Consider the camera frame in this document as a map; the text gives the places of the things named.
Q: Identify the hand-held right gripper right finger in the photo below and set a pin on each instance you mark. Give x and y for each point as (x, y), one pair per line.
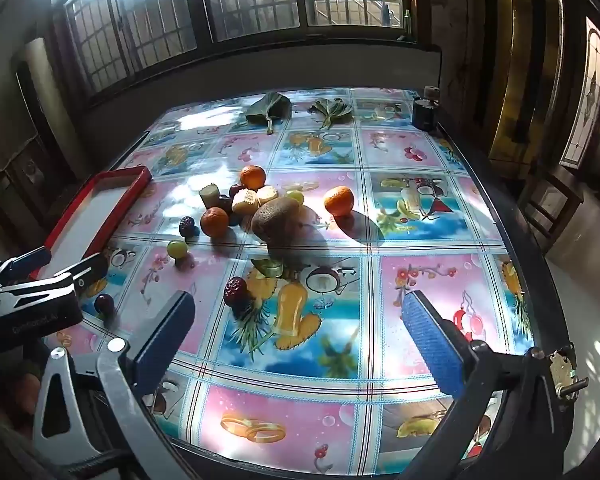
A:
(432, 345)

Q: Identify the dark wooden chair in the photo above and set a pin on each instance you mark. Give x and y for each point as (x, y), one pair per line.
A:
(550, 210)

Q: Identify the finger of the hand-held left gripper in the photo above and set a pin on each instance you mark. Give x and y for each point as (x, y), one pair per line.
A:
(32, 259)
(87, 271)

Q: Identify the brown kiwi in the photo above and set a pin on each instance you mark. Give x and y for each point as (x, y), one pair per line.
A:
(275, 219)

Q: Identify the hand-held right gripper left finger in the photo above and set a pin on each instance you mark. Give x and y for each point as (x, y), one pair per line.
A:
(164, 337)

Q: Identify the barred window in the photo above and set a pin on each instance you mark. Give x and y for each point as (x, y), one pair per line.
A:
(250, 5)

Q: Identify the green bottle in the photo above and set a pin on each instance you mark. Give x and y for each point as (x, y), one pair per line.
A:
(407, 22)

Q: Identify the black jar with cork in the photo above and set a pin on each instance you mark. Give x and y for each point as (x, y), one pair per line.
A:
(424, 112)

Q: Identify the fruit print tablecloth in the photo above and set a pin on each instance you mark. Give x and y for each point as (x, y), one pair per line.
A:
(330, 385)

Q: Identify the stained glass door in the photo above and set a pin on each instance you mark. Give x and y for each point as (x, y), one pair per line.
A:
(592, 90)

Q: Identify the leafy green sprig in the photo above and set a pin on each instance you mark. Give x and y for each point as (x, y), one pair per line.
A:
(330, 110)

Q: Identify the broad green leaf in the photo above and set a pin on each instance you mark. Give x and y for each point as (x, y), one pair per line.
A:
(267, 107)

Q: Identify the red cardboard tray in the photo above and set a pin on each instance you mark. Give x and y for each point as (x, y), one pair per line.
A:
(100, 210)

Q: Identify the green grape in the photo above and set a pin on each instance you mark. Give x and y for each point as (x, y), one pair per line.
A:
(295, 196)
(177, 248)

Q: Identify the dark red plum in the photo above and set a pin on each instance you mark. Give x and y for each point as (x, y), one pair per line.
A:
(236, 190)
(225, 204)
(104, 304)

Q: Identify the orange mandarin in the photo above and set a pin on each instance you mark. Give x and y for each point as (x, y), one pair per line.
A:
(252, 176)
(339, 200)
(214, 221)

